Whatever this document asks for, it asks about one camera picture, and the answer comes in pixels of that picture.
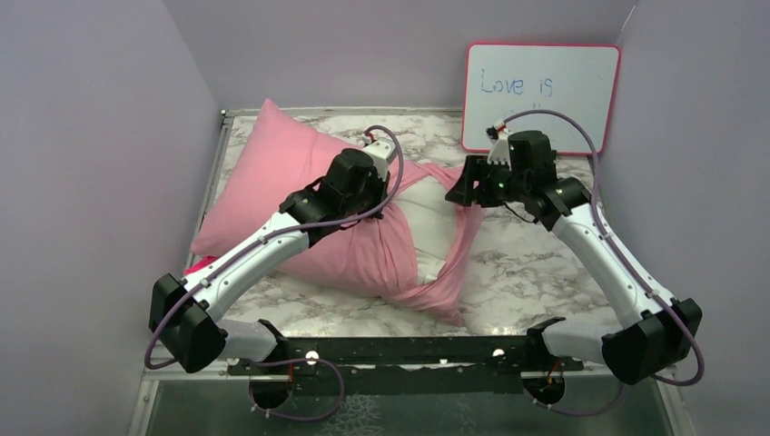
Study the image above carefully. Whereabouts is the pink-framed whiteboard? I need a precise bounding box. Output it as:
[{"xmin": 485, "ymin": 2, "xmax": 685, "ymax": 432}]
[{"xmin": 460, "ymin": 43, "xmax": 621, "ymax": 156}]

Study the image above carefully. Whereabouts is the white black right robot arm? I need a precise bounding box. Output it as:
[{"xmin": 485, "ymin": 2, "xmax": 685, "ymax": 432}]
[{"xmin": 445, "ymin": 131, "xmax": 703, "ymax": 385}]

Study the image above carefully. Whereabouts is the pink marker pen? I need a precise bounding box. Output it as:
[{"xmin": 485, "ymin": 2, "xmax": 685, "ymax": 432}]
[{"xmin": 183, "ymin": 256, "xmax": 217, "ymax": 276}]

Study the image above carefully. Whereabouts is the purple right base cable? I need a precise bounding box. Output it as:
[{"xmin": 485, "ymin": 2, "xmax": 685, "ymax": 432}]
[{"xmin": 521, "ymin": 372, "xmax": 623, "ymax": 416}]

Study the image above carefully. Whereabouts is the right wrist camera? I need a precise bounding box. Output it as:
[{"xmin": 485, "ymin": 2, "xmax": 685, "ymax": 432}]
[{"xmin": 485, "ymin": 121, "xmax": 513, "ymax": 170}]

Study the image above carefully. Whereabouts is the white pillow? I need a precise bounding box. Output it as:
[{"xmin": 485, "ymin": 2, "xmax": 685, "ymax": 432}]
[{"xmin": 395, "ymin": 176, "xmax": 458, "ymax": 285}]

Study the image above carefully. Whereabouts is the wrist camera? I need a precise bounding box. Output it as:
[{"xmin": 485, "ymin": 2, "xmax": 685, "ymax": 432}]
[
  {"xmin": 361, "ymin": 139, "xmax": 398, "ymax": 179},
  {"xmin": 485, "ymin": 121, "xmax": 513, "ymax": 170}
]

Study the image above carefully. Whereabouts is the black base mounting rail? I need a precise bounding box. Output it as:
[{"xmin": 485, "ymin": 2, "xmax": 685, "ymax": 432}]
[{"xmin": 227, "ymin": 335, "xmax": 584, "ymax": 396}]

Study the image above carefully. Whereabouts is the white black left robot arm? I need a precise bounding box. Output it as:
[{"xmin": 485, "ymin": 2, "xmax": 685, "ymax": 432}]
[{"xmin": 149, "ymin": 140, "xmax": 404, "ymax": 373}]

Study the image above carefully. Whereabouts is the aluminium table frame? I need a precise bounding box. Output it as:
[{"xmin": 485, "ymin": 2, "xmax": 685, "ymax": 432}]
[{"xmin": 126, "ymin": 108, "xmax": 464, "ymax": 436}]

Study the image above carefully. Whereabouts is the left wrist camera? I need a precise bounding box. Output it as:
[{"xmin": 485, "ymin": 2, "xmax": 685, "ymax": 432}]
[{"xmin": 361, "ymin": 139, "xmax": 398, "ymax": 179}]

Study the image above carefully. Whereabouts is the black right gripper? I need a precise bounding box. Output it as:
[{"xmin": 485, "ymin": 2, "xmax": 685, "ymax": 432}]
[{"xmin": 446, "ymin": 154, "xmax": 529, "ymax": 207}]

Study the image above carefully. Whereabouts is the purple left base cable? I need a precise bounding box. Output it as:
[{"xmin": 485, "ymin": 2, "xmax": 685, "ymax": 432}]
[{"xmin": 231, "ymin": 353, "xmax": 345, "ymax": 422}]

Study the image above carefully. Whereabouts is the pink pillowcase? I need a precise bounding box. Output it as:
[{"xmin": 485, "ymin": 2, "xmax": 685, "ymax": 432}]
[{"xmin": 191, "ymin": 99, "xmax": 484, "ymax": 326}]

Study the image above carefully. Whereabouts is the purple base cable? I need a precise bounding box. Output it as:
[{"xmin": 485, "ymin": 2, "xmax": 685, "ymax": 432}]
[
  {"xmin": 231, "ymin": 353, "xmax": 345, "ymax": 422},
  {"xmin": 521, "ymin": 372, "xmax": 623, "ymax": 416}
]

